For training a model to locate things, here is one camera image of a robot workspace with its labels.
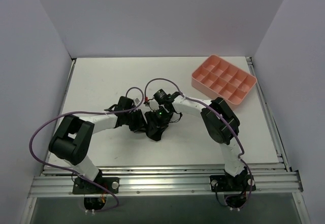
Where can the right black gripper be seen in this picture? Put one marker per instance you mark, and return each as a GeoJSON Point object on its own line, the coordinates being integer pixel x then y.
{"type": "Point", "coordinates": [154, 126]}

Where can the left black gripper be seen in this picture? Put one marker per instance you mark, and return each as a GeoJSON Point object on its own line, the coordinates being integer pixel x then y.
{"type": "Point", "coordinates": [138, 121]}

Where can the black underwear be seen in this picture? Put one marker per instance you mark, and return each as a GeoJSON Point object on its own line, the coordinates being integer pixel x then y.
{"type": "Point", "coordinates": [152, 131]}

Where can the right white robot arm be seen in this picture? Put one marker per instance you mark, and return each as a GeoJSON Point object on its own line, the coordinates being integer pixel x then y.
{"type": "Point", "coordinates": [220, 121]}

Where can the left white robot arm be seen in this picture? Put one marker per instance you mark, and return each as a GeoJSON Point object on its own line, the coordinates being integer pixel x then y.
{"type": "Point", "coordinates": [72, 138]}

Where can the pink compartment tray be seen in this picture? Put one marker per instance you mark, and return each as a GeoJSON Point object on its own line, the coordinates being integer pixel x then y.
{"type": "Point", "coordinates": [227, 77]}

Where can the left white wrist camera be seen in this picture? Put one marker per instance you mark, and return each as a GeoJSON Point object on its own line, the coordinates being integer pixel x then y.
{"type": "Point", "coordinates": [137, 101]}

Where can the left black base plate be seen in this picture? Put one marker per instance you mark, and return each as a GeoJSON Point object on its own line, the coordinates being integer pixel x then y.
{"type": "Point", "coordinates": [84, 187]}

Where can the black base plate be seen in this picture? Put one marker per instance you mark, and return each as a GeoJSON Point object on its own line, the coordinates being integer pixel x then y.
{"type": "Point", "coordinates": [225, 183]}
{"type": "Point", "coordinates": [84, 187]}

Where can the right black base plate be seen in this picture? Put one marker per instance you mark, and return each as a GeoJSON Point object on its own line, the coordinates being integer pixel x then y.
{"type": "Point", "coordinates": [225, 183]}

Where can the aluminium mounting rail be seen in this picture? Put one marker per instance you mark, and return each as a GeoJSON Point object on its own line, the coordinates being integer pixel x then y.
{"type": "Point", "coordinates": [172, 180]}

